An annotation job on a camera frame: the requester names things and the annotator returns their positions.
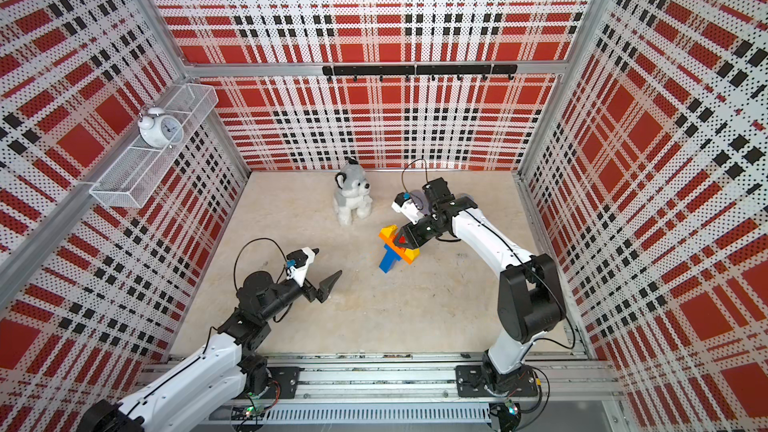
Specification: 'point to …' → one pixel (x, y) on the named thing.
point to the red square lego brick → (402, 240)
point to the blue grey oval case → (460, 195)
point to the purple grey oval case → (421, 201)
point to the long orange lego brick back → (400, 251)
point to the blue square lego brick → (388, 259)
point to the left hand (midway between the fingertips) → (332, 259)
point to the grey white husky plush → (352, 196)
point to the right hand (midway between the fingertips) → (406, 238)
